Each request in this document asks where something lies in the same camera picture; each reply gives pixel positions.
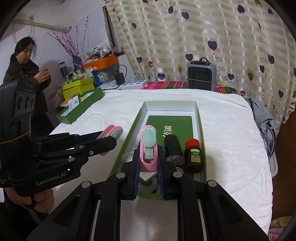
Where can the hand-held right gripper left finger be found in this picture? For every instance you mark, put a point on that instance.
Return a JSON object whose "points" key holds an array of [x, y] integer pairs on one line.
{"points": [[137, 180]]}

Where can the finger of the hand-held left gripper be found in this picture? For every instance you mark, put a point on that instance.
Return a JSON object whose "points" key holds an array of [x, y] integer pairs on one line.
{"points": [[87, 137], [101, 144]]}

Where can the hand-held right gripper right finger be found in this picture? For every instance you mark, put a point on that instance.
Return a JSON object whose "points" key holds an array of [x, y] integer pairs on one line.
{"points": [[161, 183]]}

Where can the white panda night light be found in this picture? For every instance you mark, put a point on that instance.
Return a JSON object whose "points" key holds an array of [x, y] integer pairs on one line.
{"points": [[148, 188]]}

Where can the pink plastic case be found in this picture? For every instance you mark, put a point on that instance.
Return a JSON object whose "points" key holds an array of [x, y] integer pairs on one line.
{"points": [[113, 133]]}

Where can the black rectangular device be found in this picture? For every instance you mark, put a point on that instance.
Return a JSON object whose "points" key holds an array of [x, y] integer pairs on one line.
{"points": [[172, 146]]}

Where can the brown bottle with red cap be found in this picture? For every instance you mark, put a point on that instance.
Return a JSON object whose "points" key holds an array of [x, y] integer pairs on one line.
{"points": [[193, 157]]}

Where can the green cardboard box tray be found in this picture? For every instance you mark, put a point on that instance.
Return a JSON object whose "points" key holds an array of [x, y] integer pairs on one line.
{"points": [[171, 122]]}

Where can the person's left hand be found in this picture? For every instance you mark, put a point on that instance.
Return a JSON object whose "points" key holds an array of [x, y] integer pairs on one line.
{"points": [[44, 199]]}

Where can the green cardboard box lid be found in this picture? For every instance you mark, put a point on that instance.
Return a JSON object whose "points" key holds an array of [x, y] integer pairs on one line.
{"points": [[76, 111]]}

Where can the small white and blue box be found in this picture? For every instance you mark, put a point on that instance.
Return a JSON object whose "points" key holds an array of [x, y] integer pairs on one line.
{"points": [[73, 102]]}

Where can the yellow-green box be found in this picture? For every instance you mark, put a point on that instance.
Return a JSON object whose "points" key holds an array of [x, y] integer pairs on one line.
{"points": [[76, 89]]}

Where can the blue and white carton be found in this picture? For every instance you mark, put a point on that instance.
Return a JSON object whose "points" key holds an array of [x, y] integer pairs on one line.
{"points": [[96, 78]]}

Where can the pale green box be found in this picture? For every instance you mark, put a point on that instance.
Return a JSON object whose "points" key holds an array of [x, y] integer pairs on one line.
{"points": [[103, 76]]}

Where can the white and blue power strip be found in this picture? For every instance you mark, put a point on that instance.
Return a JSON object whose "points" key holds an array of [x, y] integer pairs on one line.
{"points": [[131, 84]]}

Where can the dark blender jar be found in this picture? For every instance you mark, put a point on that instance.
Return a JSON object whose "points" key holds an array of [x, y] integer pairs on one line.
{"points": [[63, 69]]}

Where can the clear bin with orange lid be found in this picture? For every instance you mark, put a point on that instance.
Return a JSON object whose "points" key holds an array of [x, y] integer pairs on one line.
{"points": [[101, 62]]}

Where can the pile of packets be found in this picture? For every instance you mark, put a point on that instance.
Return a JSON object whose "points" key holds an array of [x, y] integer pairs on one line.
{"points": [[97, 52]]}

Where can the plaid cloth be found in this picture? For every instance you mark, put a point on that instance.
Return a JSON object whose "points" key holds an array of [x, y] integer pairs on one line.
{"points": [[166, 85]]}

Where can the purple blossom branches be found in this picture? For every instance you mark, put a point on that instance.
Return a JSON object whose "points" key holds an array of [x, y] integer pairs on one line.
{"points": [[71, 46]]}

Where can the window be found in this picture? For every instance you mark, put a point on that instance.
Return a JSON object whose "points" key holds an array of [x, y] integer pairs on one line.
{"points": [[111, 27]]}

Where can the grey space heater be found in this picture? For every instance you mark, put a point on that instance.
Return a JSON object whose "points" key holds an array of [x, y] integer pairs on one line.
{"points": [[201, 74]]}

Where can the grey cloth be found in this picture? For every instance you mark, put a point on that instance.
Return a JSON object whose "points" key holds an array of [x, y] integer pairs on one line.
{"points": [[261, 115]]}

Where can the wooden wardrobe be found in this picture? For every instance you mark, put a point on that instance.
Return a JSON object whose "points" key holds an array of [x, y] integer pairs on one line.
{"points": [[286, 162]]}

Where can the striped curtain with hearts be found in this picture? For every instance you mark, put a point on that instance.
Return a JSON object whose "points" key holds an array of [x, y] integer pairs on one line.
{"points": [[196, 30]]}

